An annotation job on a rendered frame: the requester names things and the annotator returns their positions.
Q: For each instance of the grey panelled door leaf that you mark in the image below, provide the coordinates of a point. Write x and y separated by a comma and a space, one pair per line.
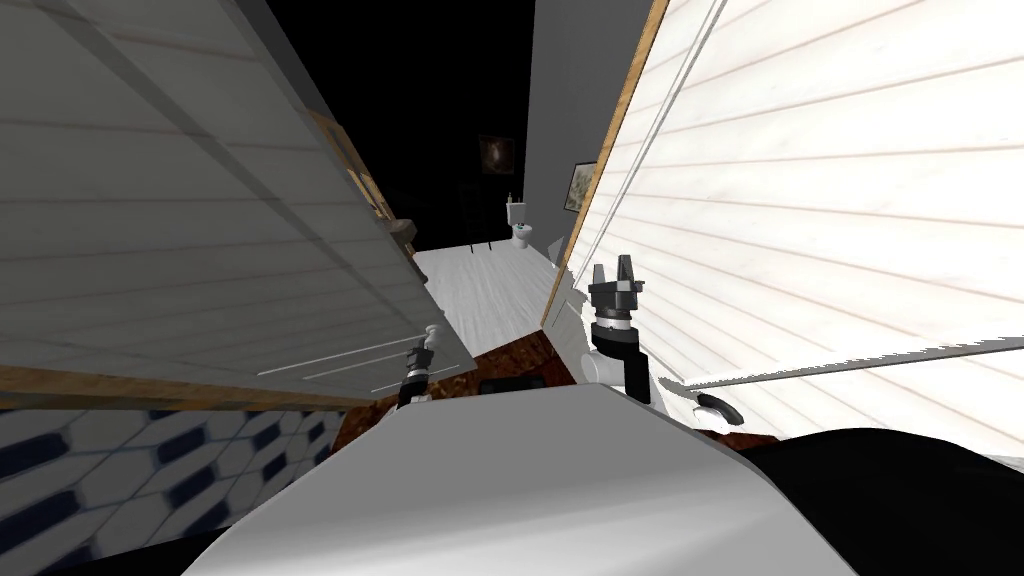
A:
376, 362

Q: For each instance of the pale framed wall picture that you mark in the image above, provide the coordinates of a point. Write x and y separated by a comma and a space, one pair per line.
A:
582, 186

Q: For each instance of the dark framed wall picture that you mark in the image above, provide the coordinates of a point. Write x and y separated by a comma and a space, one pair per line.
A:
497, 154

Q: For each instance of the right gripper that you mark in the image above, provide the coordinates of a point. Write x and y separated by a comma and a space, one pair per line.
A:
616, 300

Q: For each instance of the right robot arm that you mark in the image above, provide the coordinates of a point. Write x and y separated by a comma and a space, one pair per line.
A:
636, 368

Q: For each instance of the white round door knob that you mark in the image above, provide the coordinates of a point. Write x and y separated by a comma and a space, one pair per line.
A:
433, 334

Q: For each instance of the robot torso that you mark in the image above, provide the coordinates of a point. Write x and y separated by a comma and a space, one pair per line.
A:
520, 480

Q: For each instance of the white toilet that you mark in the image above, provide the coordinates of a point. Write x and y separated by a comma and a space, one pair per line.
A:
518, 214

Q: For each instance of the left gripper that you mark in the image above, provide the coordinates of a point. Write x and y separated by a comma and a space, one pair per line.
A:
418, 357

